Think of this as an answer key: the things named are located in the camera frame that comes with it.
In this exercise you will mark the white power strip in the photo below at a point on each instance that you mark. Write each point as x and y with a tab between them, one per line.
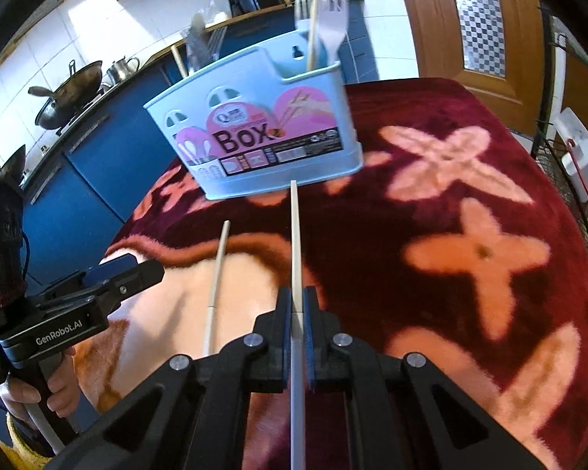
575	161

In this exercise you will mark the light blue utensil box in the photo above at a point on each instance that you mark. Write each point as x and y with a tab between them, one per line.
257	120

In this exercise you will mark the beige chopstick on cloth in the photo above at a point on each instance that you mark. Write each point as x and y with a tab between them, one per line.
215	287

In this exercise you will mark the red floral plush cloth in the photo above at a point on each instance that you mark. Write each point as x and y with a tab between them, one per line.
450	241

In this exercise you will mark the blue kitchen cabinet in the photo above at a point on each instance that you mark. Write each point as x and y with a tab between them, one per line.
113	166

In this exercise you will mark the black wok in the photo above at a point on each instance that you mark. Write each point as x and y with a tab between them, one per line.
63	103

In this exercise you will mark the wooden door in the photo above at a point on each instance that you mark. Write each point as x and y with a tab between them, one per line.
493	48

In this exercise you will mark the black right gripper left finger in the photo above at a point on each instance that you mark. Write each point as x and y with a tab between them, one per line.
190	414

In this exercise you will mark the steel kettle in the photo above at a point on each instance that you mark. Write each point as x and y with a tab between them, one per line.
122	69

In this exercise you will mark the wooden chopstick on cloth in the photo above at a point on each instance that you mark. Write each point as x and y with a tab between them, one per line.
313	34

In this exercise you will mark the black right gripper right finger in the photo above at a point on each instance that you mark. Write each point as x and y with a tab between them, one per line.
403	413

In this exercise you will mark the wooden chopstick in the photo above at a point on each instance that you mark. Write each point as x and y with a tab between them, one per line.
313	34
179	63

